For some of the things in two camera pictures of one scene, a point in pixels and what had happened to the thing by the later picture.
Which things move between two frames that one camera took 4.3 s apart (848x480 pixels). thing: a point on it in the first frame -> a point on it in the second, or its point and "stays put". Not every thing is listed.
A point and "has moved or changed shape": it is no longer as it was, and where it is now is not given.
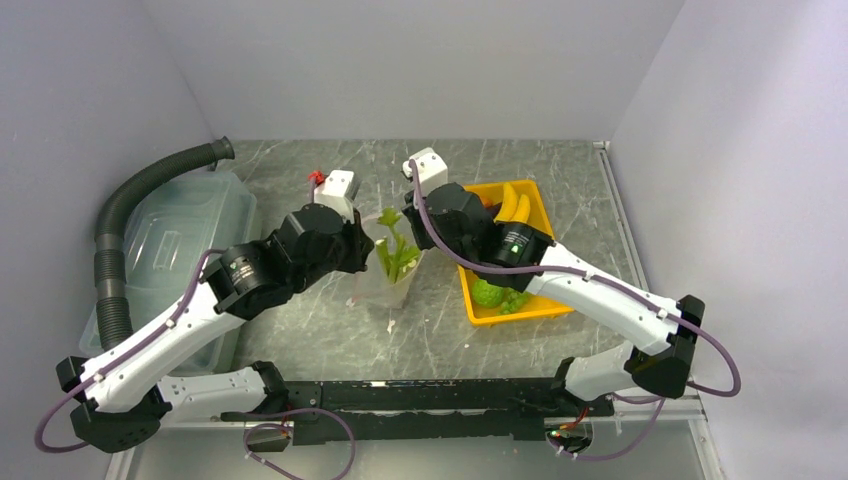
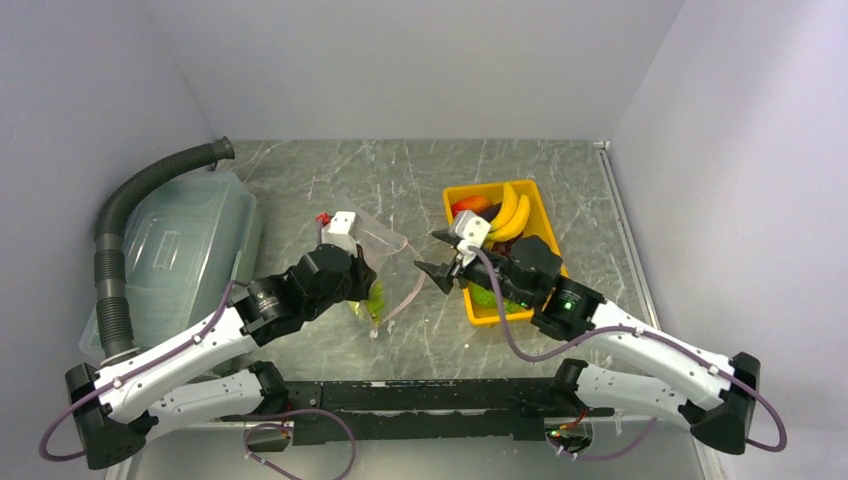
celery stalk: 396,253 -> 373,306
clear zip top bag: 374,287 has moved or changed shape
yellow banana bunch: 511,208 stays put
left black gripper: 361,246 -> 364,278
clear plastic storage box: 169,233 stays put
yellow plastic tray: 532,308 stays put
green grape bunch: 512,300 stays put
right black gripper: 412,213 -> 442,274
